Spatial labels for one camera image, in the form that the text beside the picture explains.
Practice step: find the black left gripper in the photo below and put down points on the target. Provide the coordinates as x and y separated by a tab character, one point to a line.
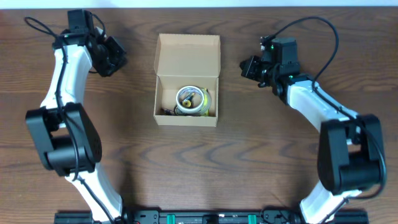
119	55

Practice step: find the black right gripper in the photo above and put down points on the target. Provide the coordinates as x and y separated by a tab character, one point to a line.
247	71

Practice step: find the brown cardboard box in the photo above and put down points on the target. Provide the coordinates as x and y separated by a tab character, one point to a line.
187	60

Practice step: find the clear packing tape roll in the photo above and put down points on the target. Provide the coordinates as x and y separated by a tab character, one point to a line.
207	102

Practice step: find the black pen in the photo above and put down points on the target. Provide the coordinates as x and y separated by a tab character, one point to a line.
168	112

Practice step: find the white masking tape roll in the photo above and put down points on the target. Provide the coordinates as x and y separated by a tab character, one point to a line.
198	100

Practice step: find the yellow black correction tape dispenser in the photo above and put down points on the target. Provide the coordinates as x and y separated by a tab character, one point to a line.
185	103

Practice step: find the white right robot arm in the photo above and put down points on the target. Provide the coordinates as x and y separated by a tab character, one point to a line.
350	151

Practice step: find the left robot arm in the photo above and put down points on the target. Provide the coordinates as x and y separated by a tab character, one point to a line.
64	136

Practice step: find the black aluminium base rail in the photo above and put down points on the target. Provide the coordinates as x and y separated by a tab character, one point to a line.
248	217

